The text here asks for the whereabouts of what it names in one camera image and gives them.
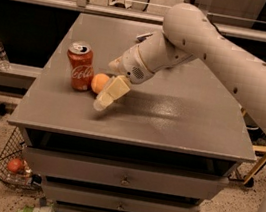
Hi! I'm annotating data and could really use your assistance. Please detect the black wire basket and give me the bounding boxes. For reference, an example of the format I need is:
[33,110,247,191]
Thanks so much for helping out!
[0,128,42,193]

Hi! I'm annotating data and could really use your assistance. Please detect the orange fruit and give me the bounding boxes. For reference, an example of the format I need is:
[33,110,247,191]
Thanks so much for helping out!
[91,73,109,94]

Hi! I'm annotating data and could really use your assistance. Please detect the red coca-cola can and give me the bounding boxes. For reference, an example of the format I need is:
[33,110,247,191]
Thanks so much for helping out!
[67,40,94,91]

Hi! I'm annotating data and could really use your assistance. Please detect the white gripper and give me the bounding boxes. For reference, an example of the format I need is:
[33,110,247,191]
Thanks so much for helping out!
[93,45,154,112]

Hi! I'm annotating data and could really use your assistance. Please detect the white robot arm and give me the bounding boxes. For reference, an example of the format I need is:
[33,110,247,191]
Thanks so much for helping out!
[93,3,266,134]

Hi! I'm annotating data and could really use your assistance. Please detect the blue chip bag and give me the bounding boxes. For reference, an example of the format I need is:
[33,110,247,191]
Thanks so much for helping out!
[136,32,153,42]

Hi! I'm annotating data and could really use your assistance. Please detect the grey drawer cabinet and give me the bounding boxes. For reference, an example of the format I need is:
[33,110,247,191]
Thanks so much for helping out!
[9,14,255,212]

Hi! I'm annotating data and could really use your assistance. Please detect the red apple in basket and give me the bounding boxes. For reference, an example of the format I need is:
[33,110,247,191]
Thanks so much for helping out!
[7,158,24,174]

